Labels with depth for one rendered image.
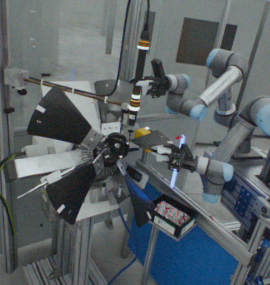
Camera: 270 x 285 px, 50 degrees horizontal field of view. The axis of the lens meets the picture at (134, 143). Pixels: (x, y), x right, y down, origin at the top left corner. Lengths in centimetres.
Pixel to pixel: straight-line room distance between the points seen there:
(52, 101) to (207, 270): 116
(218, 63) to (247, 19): 262
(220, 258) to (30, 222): 134
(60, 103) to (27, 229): 131
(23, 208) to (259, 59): 401
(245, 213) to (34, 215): 143
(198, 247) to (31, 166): 97
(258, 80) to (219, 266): 385
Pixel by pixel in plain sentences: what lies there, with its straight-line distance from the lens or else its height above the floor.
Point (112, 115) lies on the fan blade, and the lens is 133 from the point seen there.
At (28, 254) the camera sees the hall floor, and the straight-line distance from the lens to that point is 244.
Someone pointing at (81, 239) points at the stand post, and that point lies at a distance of 167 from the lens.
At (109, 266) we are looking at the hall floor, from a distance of 236.
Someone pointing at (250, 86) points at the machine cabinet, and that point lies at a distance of 506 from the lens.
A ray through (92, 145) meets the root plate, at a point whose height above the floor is 120.
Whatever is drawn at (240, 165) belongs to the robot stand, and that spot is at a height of 95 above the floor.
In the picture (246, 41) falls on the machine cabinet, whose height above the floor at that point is 155.
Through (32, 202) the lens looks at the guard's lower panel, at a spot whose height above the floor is 43.
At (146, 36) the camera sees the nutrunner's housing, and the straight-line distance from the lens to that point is 119.
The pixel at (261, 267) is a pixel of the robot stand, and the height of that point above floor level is 35.
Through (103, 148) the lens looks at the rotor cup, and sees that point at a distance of 122.
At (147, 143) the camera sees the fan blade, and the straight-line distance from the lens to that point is 137.
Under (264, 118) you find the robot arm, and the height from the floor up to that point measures 145.
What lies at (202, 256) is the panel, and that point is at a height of 62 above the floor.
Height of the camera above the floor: 176
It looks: 25 degrees down
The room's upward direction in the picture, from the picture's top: 9 degrees clockwise
